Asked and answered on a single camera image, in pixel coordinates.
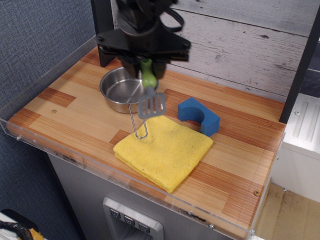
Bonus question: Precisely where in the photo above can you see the blue arch shaped block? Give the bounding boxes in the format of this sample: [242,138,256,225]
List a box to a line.
[177,97,221,137]

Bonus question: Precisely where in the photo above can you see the yellow folded cloth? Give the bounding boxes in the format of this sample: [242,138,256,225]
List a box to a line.
[113,115,213,193]

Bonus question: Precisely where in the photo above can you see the green handled grey toy spatula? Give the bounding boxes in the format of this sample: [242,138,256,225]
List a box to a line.
[138,58,166,119]

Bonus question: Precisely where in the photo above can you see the stainless steel pot wire handle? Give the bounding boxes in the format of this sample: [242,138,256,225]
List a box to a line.
[99,67,148,140]

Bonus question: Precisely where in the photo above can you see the white side unit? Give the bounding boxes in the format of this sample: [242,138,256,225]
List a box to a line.
[271,93,320,202]

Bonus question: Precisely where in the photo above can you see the grey toy cabinet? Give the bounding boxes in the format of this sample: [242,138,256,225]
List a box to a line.
[49,154,229,240]

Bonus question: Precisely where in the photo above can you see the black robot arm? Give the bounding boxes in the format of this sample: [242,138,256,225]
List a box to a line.
[91,0,191,80]

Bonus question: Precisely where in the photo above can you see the dark right vertical post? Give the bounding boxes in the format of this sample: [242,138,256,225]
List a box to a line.
[278,8,320,124]

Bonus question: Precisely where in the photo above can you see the clear acrylic table guard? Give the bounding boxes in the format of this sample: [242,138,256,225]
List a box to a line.
[0,48,285,240]

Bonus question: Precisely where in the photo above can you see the silver dispenser button panel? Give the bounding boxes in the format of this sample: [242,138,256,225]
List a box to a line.
[102,197,165,240]

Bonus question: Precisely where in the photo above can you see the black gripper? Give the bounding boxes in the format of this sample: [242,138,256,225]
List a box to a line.
[98,12,191,80]

